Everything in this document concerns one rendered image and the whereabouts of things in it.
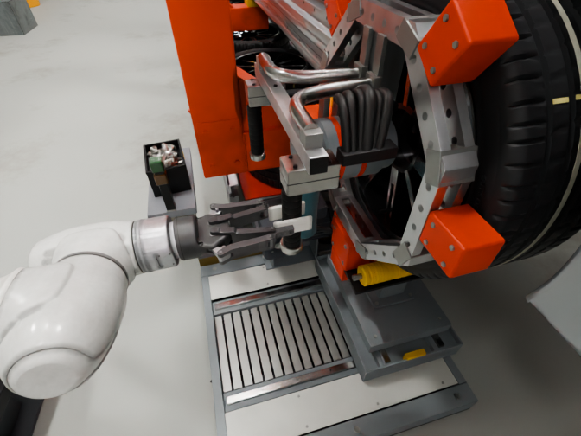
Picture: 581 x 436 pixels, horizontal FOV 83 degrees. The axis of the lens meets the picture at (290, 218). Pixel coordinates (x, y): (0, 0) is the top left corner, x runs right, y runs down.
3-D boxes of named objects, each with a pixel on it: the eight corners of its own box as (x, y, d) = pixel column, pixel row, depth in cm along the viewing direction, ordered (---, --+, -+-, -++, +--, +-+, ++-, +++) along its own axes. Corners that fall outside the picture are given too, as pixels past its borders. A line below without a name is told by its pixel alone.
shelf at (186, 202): (197, 213, 122) (195, 207, 120) (149, 221, 118) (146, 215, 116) (190, 152, 152) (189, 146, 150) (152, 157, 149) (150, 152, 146)
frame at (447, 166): (415, 304, 76) (536, 50, 38) (389, 311, 74) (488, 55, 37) (331, 171, 114) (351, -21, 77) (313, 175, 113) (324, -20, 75)
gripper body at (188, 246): (180, 237, 62) (229, 227, 64) (181, 272, 56) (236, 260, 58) (170, 208, 57) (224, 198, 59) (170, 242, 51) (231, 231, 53)
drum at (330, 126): (392, 183, 76) (406, 127, 66) (304, 199, 72) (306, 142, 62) (366, 151, 86) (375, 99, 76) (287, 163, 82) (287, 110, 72)
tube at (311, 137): (419, 133, 53) (439, 65, 46) (305, 150, 49) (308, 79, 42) (371, 91, 65) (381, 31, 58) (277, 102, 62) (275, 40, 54)
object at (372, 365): (455, 355, 117) (464, 342, 111) (361, 383, 110) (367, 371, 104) (388, 252, 152) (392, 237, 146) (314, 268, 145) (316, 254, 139)
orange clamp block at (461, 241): (454, 231, 60) (488, 269, 54) (416, 240, 58) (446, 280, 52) (469, 201, 55) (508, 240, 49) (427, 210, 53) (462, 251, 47)
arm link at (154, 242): (148, 284, 55) (184, 276, 56) (130, 247, 49) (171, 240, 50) (150, 245, 62) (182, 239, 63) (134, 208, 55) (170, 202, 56)
